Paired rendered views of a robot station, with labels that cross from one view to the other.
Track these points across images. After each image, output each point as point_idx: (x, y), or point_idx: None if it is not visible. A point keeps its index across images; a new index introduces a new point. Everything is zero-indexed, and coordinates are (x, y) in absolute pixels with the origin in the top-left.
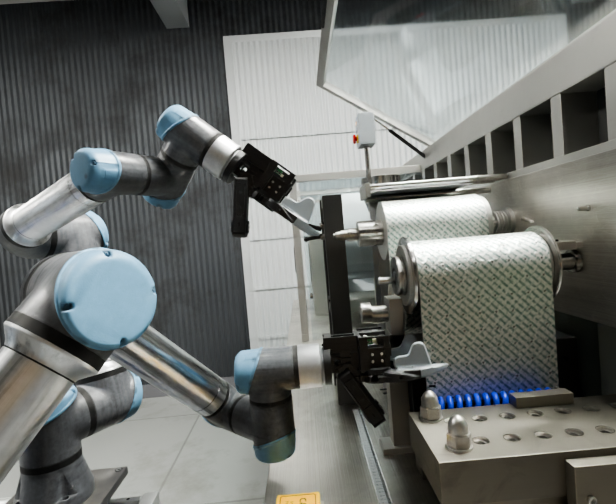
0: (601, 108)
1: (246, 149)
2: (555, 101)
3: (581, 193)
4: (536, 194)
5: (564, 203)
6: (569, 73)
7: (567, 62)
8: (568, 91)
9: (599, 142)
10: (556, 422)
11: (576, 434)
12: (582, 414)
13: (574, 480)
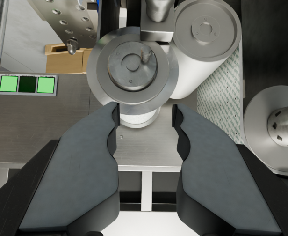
0: (138, 192)
1: None
2: (146, 207)
3: (126, 145)
4: (171, 151)
5: (142, 141)
6: (129, 219)
7: (130, 226)
8: (138, 209)
9: (141, 173)
10: (68, 11)
11: (58, 11)
12: (81, 23)
13: None
